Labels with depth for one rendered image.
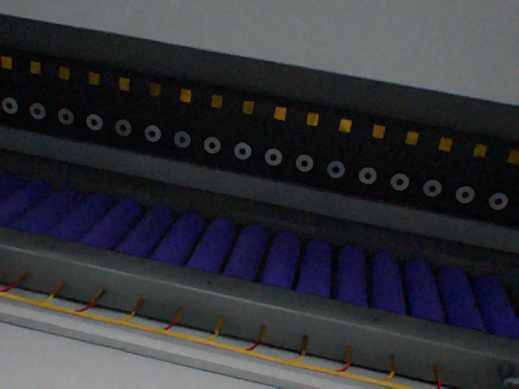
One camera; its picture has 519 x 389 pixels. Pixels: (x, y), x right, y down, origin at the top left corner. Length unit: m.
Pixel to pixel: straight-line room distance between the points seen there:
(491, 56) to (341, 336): 0.14
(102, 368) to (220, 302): 0.06
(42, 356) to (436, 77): 0.20
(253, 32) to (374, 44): 0.04
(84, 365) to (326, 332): 0.11
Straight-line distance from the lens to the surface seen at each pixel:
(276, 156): 0.36
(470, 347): 0.28
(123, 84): 0.38
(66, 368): 0.27
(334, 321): 0.27
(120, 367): 0.27
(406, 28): 0.20
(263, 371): 0.26
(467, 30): 0.21
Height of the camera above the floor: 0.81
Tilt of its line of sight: 6 degrees down
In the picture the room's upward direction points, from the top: 11 degrees clockwise
